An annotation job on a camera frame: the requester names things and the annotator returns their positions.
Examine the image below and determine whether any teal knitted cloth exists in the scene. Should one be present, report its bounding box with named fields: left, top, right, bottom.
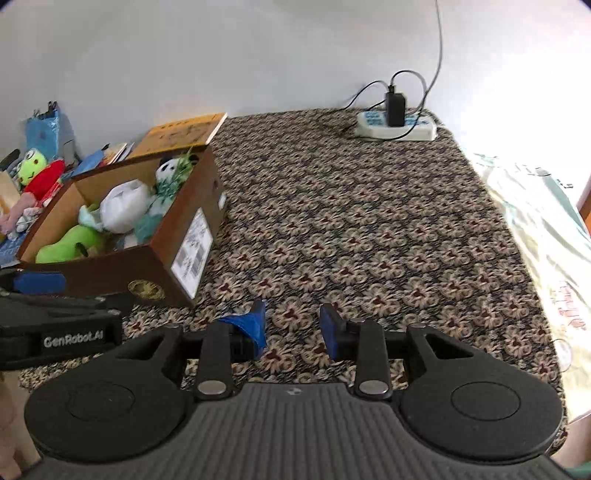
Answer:
left=133, top=198, right=170, bottom=246

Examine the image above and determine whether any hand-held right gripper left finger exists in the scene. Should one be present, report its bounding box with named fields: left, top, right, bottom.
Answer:
left=113, top=299, right=269, bottom=401

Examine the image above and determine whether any blue plastic bag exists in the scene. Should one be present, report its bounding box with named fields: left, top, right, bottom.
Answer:
left=24, top=104, right=78, bottom=163

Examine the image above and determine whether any white wall cable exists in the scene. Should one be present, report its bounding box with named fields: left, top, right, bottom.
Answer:
left=414, top=0, right=445, bottom=117

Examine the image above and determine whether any yellow book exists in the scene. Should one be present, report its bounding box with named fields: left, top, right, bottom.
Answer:
left=129, top=112, right=228, bottom=160

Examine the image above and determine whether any pink plush toy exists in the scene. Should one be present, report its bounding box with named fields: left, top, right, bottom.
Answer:
left=0, top=191, right=45, bottom=237

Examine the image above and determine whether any blue book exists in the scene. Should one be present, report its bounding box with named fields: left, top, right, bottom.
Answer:
left=69, top=149, right=110, bottom=179

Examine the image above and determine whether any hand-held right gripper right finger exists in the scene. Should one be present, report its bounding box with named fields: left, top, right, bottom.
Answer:
left=320, top=304, right=478, bottom=401

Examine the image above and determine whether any light green sock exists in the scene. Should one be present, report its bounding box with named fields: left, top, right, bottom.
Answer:
left=77, top=203, right=105, bottom=232

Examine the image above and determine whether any brown patterned blanket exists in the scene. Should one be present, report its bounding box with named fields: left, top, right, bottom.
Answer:
left=18, top=107, right=568, bottom=455

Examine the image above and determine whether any white power strip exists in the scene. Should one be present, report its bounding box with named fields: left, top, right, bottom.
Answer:
left=354, top=111, right=438, bottom=142

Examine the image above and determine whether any red plush toy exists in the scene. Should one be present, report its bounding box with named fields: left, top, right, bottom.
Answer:
left=22, top=159, right=66, bottom=200

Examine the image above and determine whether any white fluffy plush ball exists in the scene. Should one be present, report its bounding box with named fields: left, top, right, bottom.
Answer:
left=99, top=180, right=156, bottom=234

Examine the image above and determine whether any green frog plush toy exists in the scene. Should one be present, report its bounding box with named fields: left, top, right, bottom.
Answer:
left=16, top=148, right=49, bottom=186

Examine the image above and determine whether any panda plush toy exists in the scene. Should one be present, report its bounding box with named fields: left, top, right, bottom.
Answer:
left=154, top=150, right=200, bottom=205

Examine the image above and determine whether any black charger cable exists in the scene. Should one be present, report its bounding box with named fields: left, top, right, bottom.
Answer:
left=341, top=70, right=428, bottom=140

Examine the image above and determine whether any light green blanket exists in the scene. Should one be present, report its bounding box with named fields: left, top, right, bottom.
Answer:
left=465, top=148, right=591, bottom=424

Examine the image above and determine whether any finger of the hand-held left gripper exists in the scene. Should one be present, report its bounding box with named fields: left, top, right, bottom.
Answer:
left=0, top=293, right=138, bottom=320
left=0, top=270, right=66, bottom=297

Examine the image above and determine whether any black charger plug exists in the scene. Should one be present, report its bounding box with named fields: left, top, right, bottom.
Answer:
left=385, top=91, right=407, bottom=128

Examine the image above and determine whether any brown cardboard box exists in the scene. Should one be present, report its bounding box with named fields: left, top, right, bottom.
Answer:
left=16, top=145, right=228, bottom=310

